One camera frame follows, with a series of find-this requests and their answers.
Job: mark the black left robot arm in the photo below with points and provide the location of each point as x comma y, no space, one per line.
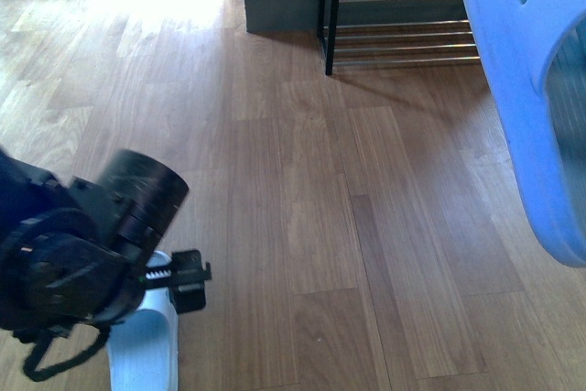
82,252

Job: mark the black metal shoe rack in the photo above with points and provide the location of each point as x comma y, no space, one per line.
399,33

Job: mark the light blue rubber slipper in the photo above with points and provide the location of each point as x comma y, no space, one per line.
533,56

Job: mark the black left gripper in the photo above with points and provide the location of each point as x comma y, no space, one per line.
183,275

